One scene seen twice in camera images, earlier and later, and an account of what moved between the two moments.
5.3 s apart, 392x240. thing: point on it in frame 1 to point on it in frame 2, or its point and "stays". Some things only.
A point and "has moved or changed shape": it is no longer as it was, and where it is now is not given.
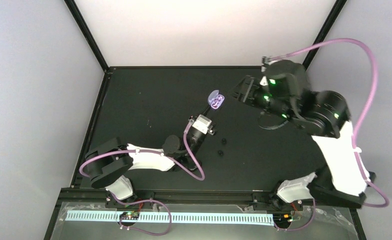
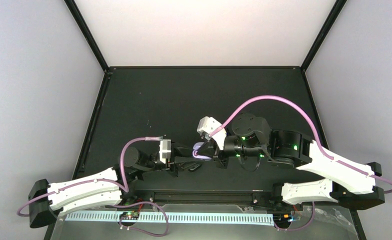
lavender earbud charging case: x=215 y=99 has moved or changed shape
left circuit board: x=130 y=215 stays
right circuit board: x=282 y=218 stays
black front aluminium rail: x=95 y=197 stays
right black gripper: x=246 y=93 to x=215 y=153
